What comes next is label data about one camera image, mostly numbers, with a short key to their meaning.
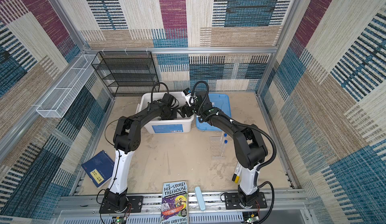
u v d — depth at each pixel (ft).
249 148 1.62
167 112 2.69
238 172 2.67
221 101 3.77
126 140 1.99
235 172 2.68
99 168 2.79
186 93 2.55
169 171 2.76
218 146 2.98
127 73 3.56
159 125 2.92
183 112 2.65
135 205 2.41
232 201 2.39
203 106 2.31
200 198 2.40
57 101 2.36
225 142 2.55
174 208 2.31
